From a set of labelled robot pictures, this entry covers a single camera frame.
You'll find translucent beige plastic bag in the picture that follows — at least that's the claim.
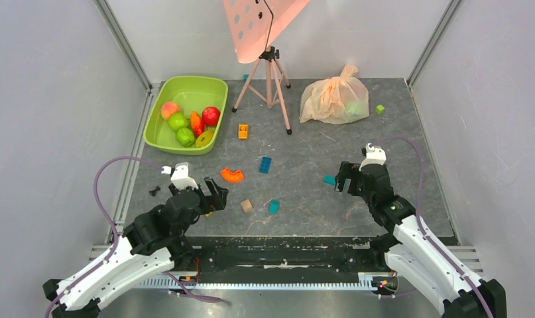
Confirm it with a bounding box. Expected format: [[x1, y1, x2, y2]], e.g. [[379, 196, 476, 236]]
[[299, 64, 369, 125]]

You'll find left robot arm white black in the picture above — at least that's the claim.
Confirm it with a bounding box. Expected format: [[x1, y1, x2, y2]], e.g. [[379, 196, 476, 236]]
[[43, 178, 229, 317]]

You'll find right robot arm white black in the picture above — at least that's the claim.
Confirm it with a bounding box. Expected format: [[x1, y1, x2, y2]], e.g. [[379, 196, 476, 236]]
[[335, 161, 508, 317]]

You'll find yellow fake fruit slice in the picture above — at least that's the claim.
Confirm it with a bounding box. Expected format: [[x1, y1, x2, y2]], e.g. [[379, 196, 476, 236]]
[[195, 130, 215, 148]]

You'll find green bumpy fake fruit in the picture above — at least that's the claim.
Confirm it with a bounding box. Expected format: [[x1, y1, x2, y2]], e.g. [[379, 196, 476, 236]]
[[176, 127, 196, 148]]

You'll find orange red fake fruit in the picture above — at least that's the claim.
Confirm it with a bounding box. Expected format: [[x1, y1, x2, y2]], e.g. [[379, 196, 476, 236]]
[[190, 111, 206, 137]]

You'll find red fake apple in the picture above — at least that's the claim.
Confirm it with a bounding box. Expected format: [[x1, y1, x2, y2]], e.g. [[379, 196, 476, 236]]
[[201, 106, 221, 127]]

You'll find green fake apple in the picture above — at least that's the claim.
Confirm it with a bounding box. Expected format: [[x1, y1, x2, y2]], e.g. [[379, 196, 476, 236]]
[[168, 112, 189, 132]]

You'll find peach fake fruit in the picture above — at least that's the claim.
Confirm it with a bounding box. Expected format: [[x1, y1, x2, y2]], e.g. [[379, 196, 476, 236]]
[[160, 101, 181, 121]]

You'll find teal flat block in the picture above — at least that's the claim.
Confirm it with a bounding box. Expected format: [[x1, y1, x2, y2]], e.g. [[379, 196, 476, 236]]
[[324, 175, 336, 186]]

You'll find orange curved toy piece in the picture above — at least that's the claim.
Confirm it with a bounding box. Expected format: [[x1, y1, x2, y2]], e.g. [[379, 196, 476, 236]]
[[220, 168, 245, 183]]

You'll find wooden cube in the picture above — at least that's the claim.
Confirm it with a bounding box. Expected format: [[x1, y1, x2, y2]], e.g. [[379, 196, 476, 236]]
[[241, 199, 253, 213]]

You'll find blue toy brick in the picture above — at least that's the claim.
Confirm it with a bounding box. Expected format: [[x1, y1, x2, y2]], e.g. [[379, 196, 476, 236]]
[[259, 156, 272, 174]]

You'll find teal block near front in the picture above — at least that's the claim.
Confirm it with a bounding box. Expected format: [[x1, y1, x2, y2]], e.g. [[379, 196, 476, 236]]
[[268, 199, 280, 215]]

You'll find small black bolt piece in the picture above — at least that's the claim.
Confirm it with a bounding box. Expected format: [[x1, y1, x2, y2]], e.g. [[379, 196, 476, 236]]
[[149, 186, 160, 197]]

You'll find orange yellow toy brick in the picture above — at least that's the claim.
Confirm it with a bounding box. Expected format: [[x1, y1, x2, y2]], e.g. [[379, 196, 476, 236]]
[[238, 124, 249, 140]]

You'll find small green cube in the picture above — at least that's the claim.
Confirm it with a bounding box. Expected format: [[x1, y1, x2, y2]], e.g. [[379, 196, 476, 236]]
[[375, 105, 385, 115]]

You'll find green plastic tub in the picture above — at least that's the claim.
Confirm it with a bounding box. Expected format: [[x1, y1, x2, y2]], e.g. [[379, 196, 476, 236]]
[[143, 76, 229, 155]]

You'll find pink tripod stand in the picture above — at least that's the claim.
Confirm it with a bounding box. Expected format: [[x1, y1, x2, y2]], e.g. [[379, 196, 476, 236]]
[[231, 46, 292, 135]]

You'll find pink perforated board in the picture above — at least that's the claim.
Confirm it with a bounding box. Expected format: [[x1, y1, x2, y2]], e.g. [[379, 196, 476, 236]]
[[222, 0, 310, 64]]

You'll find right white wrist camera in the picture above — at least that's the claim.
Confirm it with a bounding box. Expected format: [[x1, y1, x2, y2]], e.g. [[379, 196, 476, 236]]
[[359, 143, 386, 170]]

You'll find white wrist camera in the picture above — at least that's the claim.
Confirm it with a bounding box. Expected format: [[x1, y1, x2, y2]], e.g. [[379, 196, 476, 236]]
[[161, 162, 199, 190], [359, 143, 386, 170]]

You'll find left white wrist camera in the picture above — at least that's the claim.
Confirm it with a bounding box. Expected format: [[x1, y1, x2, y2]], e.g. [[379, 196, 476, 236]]
[[161, 162, 199, 190]]

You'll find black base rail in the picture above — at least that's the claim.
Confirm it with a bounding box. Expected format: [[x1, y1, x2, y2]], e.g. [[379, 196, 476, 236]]
[[174, 236, 391, 284]]

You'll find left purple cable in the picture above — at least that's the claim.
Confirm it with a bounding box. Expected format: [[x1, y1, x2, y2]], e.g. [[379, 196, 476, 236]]
[[44, 156, 226, 318]]

